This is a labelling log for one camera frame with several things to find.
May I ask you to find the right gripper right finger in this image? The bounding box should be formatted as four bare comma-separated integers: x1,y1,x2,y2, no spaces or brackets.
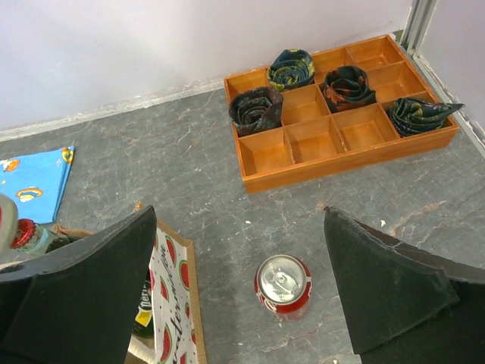
324,206,484,363

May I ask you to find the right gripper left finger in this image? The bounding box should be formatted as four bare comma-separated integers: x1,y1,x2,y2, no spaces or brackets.
1,206,157,364

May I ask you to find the green glass bottle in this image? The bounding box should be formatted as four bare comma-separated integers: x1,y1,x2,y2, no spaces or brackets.
128,279,155,363

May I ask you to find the glass cola bottle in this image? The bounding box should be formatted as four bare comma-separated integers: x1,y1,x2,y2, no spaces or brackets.
11,218,70,256

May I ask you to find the red cola can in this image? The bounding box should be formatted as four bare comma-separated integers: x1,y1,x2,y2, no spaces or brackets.
254,254,312,322

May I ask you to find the blue patterned cloth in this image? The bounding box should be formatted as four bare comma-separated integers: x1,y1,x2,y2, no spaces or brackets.
1,146,75,224

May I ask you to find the green floral rolled tie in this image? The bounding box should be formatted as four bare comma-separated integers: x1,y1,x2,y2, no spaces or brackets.
386,97,465,137

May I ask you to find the wooden compartment tray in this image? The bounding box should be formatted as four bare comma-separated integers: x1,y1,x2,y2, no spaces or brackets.
234,35,459,193

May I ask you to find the orange floral rolled tie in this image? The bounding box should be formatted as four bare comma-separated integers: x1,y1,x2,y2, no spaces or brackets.
320,65,377,113

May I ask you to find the green blue rolled tie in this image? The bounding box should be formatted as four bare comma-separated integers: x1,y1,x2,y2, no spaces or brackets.
267,49,315,92

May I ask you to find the right aluminium frame post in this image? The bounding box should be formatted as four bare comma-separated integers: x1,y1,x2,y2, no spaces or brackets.
399,0,438,55

